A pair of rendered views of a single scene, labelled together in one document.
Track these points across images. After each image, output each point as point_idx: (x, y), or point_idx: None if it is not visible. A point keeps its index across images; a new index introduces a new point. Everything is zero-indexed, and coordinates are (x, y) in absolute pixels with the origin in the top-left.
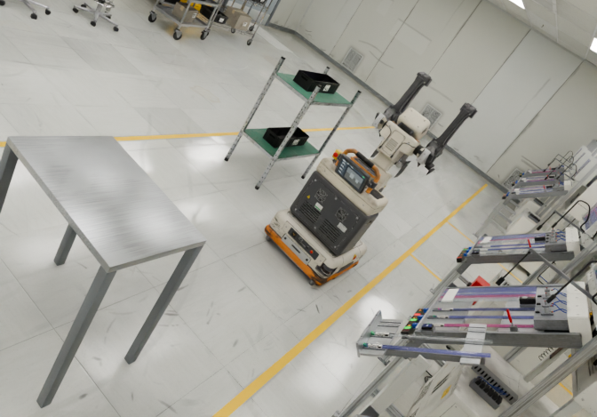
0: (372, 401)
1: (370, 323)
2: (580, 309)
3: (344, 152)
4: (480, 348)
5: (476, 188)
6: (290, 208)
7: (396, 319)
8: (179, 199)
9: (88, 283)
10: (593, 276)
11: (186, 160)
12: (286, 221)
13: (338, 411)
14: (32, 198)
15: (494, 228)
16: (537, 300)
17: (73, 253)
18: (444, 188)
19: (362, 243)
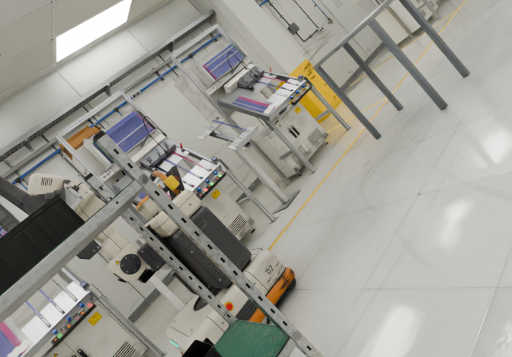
0: (257, 166)
1: (245, 136)
2: (156, 139)
3: (166, 176)
4: (212, 125)
5: None
6: (251, 253)
7: (229, 148)
8: (406, 214)
9: (420, 122)
10: (110, 170)
11: (446, 283)
12: (262, 249)
13: (273, 221)
14: (510, 85)
15: None
16: (155, 160)
17: (443, 114)
18: None
19: (168, 325)
